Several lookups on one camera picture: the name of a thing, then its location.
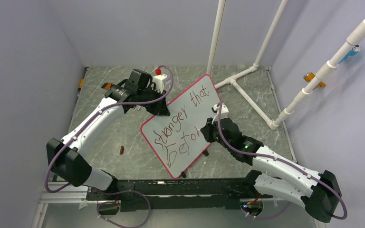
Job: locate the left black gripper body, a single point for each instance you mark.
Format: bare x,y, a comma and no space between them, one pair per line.
150,95

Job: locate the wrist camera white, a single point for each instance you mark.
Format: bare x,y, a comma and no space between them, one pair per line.
221,112
161,81

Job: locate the white PVC pipe right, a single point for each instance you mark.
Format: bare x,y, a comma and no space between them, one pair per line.
355,37

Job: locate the red framed whiteboard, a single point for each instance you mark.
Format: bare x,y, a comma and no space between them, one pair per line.
176,139

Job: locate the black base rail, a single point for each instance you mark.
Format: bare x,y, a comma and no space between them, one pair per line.
134,195

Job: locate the orange black small object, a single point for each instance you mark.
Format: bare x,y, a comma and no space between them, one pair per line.
107,86

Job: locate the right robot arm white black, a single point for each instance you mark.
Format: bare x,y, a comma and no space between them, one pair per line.
318,193

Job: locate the white PVC pipe frame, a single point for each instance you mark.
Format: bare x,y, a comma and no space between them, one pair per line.
241,37

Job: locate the silver open-end wrench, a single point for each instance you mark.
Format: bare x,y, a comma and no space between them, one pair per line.
137,108

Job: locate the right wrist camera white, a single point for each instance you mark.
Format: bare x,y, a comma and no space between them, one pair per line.
221,112

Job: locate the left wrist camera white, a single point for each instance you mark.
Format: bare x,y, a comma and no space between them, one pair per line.
161,81

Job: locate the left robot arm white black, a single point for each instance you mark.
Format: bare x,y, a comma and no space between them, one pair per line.
66,156

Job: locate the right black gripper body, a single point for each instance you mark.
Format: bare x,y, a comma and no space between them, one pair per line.
212,134

